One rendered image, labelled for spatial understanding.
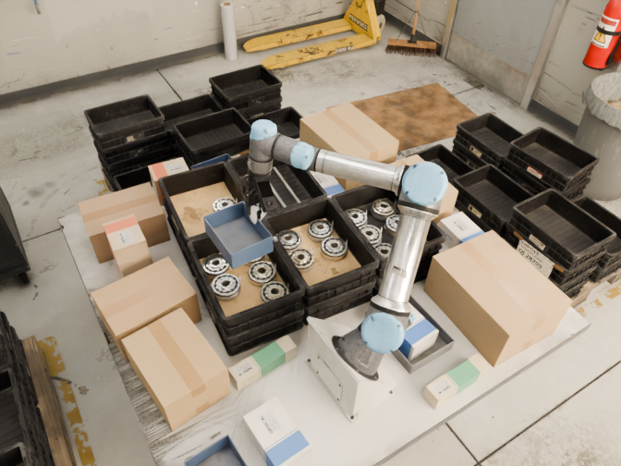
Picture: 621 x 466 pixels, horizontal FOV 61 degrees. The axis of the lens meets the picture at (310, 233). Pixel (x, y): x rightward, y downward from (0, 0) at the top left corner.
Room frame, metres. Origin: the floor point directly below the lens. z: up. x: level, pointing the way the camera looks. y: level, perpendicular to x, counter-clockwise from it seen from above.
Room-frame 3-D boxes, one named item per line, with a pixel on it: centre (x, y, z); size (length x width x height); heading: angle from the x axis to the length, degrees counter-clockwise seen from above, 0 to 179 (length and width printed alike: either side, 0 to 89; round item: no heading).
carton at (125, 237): (1.38, 0.70, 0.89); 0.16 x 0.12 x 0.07; 31
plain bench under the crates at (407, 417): (1.44, 0.02, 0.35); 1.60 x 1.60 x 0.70; 33
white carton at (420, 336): (1.12, -0.36, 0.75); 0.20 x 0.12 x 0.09; 37
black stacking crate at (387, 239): (1.52, -0.30, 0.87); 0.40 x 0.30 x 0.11; 28
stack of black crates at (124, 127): (2.69, 1.13, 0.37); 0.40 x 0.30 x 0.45; 123
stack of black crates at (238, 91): (3.12, 0.46, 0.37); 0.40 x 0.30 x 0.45; 123
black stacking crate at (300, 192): (1.73, 0.16, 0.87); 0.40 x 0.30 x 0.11; 28
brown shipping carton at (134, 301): (1.15, 0.58, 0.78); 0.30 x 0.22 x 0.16; 129
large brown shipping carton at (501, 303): (1.25, -0.69, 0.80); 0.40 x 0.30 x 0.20; 31
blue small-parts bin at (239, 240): (1.21, 0.24, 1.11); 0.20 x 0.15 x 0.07; 35
